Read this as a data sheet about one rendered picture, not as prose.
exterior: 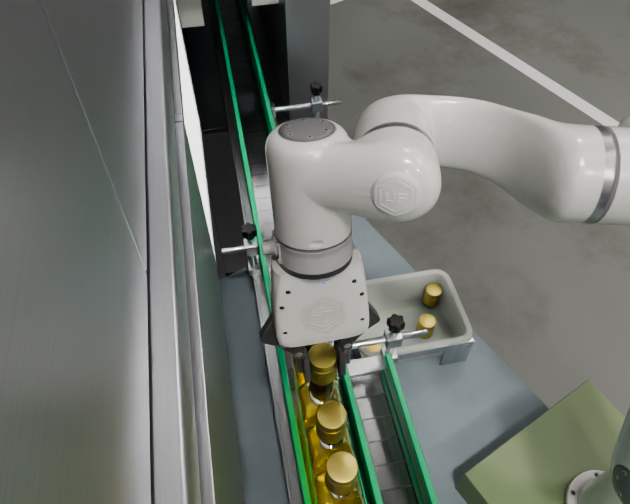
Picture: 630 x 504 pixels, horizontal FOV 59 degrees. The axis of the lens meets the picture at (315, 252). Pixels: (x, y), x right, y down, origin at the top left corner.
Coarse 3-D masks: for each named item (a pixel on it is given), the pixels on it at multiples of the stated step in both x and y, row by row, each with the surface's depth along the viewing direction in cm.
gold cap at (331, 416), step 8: (320, 408) 64; (328, 408) 64; (336, 408) 64; (344, 408) 64; (320, 416) 63; (328, 416) 63; (336, 416) 63; (344, 416) 63; (320, 424) 63; (328, 424) 63; (336, 424) 63; (344, 424) 63; (320, 432) 65; (328, 432) 63; (336, 432) 63; (344, 432) 66; (328, 440) 65; (336, 440) 65
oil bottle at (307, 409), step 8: (304, 384) 74; (336, 384) 74; (304, 392) 73; (336, 392) 73; (304, 400) 72; (312, 400) 72; (336, 400) 72; (304, 408) 72; (312, 408) 71; (304, 416) 72; (312, 416) 72; (304, 424) 73; (304, 432) 75; (304, 440) 78; (304, 448) 80; (304, 456) 84
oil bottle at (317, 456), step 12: (312, 432) 70; (348, 432) 70; (312, 444) 69; (348, 444) 69; (312, 456) 68; (324, 456) 68; (312, 468) 69; (324, 468) 69; (312, 480) 73; (312, 492) 77
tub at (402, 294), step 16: (416, 272) 116; (432, 272) 116; (368, 288) 115; (384, 288) 116; (400, 288) 117; (416, 288) 118; (448, 288) 114; (384, 304) 119; (400, 304) 119; (416, 304) 119; (448, 304) 115; (384, 320) 117; (416, 320) 117; (448, 320) 115; (464, 320) 109; (368, 336) 114; (432, 336) 114; (448, 336) 114; (464, 336) 106; (368, 352) 104; (400, 352) 104
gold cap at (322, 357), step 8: (320, 344) 65; (328, 344) 65; (312, 352) 65; (320, 352) 65; (328, 352) 65; (336, 352) 65; (312, 360) 64; (320, 360) 64; (328, 360) 64; (336, 360) 64; (312, 368) 65; (320, 368) 64; (328, 368) 64; (336, 368) 66; (312, 376) 66; (320, 376) 65; (328, 376) 65; (320, 384) 67
